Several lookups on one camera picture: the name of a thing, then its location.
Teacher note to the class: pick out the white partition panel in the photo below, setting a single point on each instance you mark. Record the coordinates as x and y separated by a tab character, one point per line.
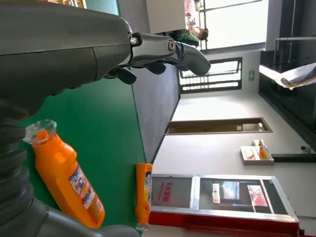
165	14

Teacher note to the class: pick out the green exit sign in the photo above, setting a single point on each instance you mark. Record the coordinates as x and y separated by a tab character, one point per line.
251	75

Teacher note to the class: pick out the black window grille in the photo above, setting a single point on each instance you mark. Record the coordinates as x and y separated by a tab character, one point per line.
210	85

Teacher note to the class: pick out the white framed wall picture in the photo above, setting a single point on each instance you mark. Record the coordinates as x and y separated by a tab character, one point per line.
256	153

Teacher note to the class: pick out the brown framed wall recess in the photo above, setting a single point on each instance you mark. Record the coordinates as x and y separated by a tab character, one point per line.
217	126

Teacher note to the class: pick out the person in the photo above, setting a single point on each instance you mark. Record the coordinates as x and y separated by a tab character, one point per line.
200	32

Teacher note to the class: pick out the red white fire cabinet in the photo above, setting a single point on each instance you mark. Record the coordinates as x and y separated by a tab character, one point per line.
173	193

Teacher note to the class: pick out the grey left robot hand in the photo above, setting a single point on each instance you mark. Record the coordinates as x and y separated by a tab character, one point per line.
62	49

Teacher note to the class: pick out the green table mat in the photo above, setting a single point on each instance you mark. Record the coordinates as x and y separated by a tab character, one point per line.
103	130

